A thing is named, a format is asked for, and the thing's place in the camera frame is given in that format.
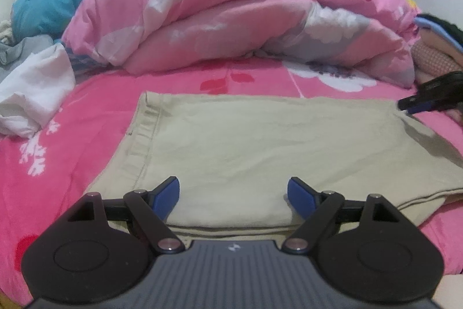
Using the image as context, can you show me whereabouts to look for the pink floral bed blanket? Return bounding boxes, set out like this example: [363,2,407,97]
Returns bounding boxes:
[0,56,463,306]

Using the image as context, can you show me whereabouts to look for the beige pants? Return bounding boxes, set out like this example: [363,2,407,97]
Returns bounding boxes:
[94,91,463,241]

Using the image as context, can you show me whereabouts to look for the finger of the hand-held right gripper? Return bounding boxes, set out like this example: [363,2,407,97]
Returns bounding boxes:
[398,95,440,114]

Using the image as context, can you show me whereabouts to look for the black folded garment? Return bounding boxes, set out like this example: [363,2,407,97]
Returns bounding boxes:
[420,14,463,42]

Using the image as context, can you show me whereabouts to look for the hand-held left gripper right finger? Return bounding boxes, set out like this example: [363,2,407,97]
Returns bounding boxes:
[282,177,401,255]

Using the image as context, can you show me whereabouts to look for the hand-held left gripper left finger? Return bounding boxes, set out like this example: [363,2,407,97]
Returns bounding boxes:
[64,176,186,255]

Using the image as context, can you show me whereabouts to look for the white garment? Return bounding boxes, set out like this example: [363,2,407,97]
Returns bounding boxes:
[0,43,76,139]

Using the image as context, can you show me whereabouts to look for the grey garment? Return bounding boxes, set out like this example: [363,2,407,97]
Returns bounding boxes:
[0,34,58,69]

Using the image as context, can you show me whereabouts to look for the pink floral quilt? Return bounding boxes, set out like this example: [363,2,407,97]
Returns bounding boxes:
[60,0,424,89]

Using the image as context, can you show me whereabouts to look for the beige folded garment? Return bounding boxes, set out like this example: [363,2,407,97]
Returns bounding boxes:
[420,30,458,54]

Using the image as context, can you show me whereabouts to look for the blue folded garment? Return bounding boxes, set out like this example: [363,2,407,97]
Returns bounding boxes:
[414,17,463,52]

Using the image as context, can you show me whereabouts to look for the houndstooth folded garment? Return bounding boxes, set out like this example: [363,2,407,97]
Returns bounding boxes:
[412,42,463,76]

